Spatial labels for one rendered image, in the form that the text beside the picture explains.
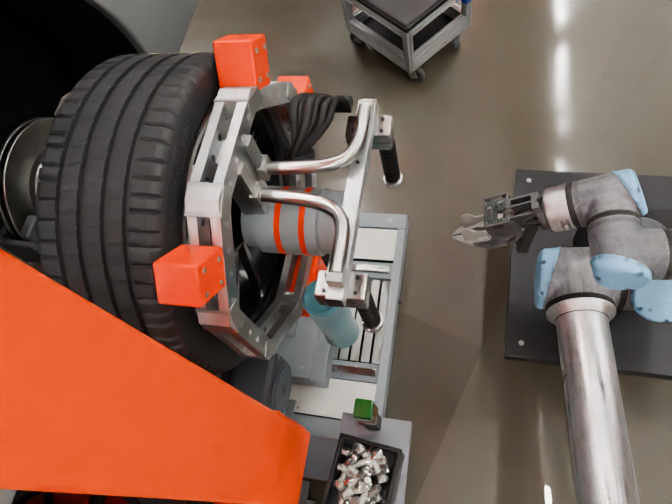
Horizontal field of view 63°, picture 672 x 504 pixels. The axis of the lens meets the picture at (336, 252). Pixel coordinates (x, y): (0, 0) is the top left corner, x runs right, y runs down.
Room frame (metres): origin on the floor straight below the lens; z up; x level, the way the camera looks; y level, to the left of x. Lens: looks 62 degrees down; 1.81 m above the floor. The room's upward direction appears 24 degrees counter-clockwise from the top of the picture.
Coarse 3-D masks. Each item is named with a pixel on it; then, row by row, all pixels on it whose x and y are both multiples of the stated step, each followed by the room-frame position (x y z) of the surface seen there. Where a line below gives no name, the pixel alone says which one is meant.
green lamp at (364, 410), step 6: (360, 402) 0.26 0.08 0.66; (366, 402) 0.25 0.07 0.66; (372, 402) 0.25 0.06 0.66; (354, 408) 0.25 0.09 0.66; (360, 408) 0.25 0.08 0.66; (366, 408) 0.24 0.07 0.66; (372, 408) 0.24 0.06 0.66; (354, 414) 0.24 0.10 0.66; (360, 414) 0.24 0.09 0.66; (366, 414) 0.23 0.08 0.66; (372, 414) 0.23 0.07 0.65; (360, 420) 0.23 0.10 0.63; (366, 420) 0.22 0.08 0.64; (372, 420) 0.22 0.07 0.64
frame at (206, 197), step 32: (224, 96) 0.73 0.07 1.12; (256, 96) 0.72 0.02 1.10; (288, 96) 0.82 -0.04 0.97; (224, 128) 0.69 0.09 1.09; (288, 128) 0.87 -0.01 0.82; (224, 160) 0.60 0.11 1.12; (192, 192) 0.56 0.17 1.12; (224, 192) 0.54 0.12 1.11; (192, 224) 0.53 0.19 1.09; (224, 224) 0.51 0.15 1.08; (224, 256) 0.47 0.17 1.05; (288, 256) 0.67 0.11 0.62; (224, 288) 0.44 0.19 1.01; (288, 288) 0.60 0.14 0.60; (224, 320) 0.41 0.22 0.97; (288, 320) 0.49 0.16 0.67; (256, 352) 0.40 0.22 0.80
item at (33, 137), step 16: (16, 128) 1.02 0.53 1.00; (32, 128) 1.02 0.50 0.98; (48, 128) 1.04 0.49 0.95; (16, 144) 0.97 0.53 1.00; (32, 144) 0.99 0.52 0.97; (0, 160) 0.94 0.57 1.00; (16, 160) 0.94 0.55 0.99; (32, 160) 0.97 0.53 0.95; (0, 176) 0.92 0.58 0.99; (16, 176) 0.92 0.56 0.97; (32, 176) 0.94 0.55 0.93; (0, 192) 0.89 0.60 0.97; (16, 192) 0.89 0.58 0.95; (32, 192) 0.91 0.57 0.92; (0, 208) 0.87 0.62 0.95; (16, 208) 0.87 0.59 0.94; (32, 208) 0.89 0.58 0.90; (16, 224) 0.84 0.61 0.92
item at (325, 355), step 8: (320, 344) 0.59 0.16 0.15; (328, 344) 0.57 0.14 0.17; (320, 352) 0.57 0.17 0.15; (328, 352) 0.55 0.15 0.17; (320, 360) 0.54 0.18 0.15; (328, 360) 0.53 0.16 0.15; (320, 368) 0.52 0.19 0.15; (328, 368) 0.51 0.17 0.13; (320, 376) 0.50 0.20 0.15; (328, 376) 0.50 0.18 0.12; (304, 384) 0.51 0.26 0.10; (312, 384) 0.49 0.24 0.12; (320, 384) 0.48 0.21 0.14; (328, 384) 0.48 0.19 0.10
